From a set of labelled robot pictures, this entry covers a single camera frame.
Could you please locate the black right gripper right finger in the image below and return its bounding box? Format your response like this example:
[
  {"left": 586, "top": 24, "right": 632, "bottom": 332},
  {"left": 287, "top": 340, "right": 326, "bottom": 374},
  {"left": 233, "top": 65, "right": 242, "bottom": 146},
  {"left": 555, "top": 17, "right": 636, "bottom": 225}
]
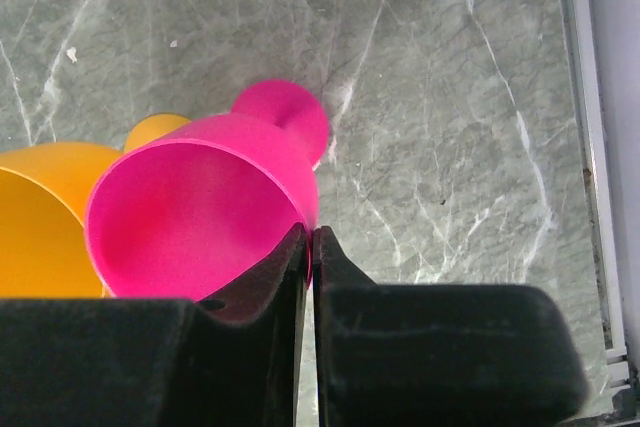
[{"left": 311, "top": 226, "right": 589, "bottom": 426}]

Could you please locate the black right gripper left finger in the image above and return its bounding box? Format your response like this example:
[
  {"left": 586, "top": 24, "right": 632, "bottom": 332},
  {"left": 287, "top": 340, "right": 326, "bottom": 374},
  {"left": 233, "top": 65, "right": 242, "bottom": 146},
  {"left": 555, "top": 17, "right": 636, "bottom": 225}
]
[{"left": 1, "top": 225, "right": 306, "bottom": 426}]

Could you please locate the pink plastic wine glass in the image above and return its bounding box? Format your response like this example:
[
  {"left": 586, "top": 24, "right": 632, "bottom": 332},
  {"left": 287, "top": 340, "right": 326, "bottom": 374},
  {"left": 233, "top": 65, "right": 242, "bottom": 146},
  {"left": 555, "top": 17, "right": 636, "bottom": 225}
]
[{"left": 85, "top": 79, "right": 330, "bottom": 301}]

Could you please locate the orange plastic wine glass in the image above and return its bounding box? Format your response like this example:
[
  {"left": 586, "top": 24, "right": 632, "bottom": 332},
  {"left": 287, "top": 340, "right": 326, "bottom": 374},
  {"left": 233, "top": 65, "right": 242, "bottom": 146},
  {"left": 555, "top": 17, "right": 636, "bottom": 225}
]
[{"left": 0, "top": 113, "right": 194, "bottom": 300}]

